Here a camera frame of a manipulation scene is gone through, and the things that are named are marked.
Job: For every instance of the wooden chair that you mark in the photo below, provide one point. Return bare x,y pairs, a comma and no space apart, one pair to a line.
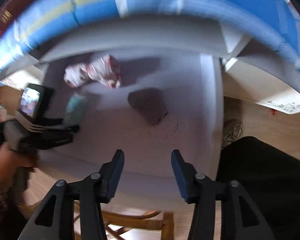
117,224

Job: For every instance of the person left hand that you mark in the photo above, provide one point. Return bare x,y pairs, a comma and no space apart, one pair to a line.
10,161

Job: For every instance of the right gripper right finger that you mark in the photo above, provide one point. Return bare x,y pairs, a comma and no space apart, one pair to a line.
240,216

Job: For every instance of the teal fluffy sock bundle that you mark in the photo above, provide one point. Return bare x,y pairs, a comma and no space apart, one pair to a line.
75,110

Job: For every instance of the grey lilac sock roll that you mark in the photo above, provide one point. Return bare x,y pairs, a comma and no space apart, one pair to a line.
149,103

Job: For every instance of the blue plaid tablecloth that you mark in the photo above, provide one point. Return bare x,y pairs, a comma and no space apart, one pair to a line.
272,22

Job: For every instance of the white cabinet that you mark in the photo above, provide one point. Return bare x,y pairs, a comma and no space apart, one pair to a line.
252,71

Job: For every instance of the white drawer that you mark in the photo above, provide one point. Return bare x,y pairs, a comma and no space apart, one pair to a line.
169,100

